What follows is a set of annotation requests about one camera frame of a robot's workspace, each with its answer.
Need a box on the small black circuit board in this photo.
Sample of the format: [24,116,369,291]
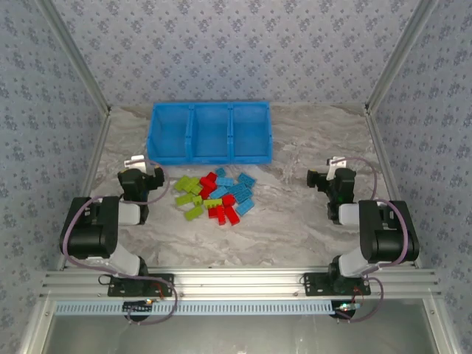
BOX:
[122,299,155,315]
[333,300,361,320]

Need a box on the grey metal panel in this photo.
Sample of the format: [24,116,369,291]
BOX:
[36,315,440,354]

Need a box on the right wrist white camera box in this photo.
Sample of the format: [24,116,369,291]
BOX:
[326,156,348,181]

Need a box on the aluminium table side rail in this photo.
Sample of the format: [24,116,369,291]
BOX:
[55,108,114,272]
[364,108,423,269]

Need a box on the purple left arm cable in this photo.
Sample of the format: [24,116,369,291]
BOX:
[60,160,178,326]

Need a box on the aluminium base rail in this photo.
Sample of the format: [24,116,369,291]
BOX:
[38,267,443,300]

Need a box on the aluminium frame post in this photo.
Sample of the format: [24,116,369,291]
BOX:
[35,0,113,116]
[363,0,442,116]

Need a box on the slotted white cable duct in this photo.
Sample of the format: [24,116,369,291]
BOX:
[54,299,335,317]

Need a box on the aluminium frame leg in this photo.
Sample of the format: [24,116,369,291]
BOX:
[16,298,56,354]
[422,297,458,354]

